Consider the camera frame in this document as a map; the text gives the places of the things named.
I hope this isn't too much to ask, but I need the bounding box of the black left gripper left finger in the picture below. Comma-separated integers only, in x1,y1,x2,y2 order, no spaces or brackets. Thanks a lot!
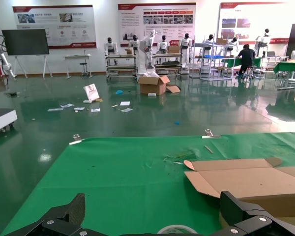
4,193,96,236

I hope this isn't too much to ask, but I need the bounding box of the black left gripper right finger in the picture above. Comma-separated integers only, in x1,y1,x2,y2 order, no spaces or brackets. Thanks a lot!
210,190,295,236

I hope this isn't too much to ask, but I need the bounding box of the open cardboard box on floor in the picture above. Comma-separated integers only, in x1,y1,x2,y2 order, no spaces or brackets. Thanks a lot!
137,75,181,96

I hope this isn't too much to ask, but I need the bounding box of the green table cloth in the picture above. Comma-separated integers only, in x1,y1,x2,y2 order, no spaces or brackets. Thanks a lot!
0,132,295,236

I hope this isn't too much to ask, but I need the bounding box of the silver binder clip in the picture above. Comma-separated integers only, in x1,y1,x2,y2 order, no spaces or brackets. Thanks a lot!
68,134,86,146
201,129,222,139

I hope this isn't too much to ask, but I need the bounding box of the clear tape roll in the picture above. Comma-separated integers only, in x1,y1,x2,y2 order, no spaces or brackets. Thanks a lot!
156,224,199,236

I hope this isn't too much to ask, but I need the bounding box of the clear plastic wrapper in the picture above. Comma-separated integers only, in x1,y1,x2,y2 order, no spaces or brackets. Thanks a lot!
163,147,200,164

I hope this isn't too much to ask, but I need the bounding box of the white wheeled machine base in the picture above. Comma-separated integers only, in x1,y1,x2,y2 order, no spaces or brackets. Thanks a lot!
0,88,18,136

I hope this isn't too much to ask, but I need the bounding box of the white paper bag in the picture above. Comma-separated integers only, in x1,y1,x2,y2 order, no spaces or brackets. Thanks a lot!
83,83,100,102

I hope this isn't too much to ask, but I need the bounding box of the black round stool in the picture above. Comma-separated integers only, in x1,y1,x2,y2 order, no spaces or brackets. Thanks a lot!
79,62,89,78

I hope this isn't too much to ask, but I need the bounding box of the green covered table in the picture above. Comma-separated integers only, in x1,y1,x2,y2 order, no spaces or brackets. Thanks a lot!
272,61,295,91

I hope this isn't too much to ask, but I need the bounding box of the seated person in black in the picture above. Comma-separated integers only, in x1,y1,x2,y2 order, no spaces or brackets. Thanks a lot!
236,44,257,77

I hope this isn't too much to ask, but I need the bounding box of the white narrow table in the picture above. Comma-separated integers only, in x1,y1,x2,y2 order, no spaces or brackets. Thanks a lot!
63,54,93,80

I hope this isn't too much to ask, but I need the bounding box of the metal workbench rack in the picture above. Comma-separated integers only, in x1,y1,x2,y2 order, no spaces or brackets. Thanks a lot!
105,54,138,82
151,53,183,76

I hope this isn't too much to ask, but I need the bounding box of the white black humanoid robot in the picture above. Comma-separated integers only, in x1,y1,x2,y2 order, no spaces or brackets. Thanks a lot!
255,28,272,57
104,37,118,66
128,35,140,55
227,36,239,52
178,33,193,68
157,34,170,54
203,34,215,50

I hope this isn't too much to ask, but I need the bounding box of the black screen on stand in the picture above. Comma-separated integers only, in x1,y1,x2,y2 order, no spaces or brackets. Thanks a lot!
1,29,54,79

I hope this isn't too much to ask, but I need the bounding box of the white wrapped humanoid robot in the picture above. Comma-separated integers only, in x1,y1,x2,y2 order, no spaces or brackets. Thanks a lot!
138,29,159,76

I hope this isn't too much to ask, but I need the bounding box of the tall metal shelf frame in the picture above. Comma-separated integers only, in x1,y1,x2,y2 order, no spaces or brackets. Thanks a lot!
188,40,234,82

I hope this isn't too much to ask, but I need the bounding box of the wall poster with red footer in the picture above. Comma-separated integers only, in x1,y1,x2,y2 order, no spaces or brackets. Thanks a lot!
12,4,98,49

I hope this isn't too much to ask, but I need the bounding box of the wall poster with dark photos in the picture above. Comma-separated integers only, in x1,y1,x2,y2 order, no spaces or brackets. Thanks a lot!
217,1,295,45

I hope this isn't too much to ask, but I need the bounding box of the wall poster with photo row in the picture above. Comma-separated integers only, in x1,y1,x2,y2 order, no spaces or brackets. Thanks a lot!
117,2,197,47

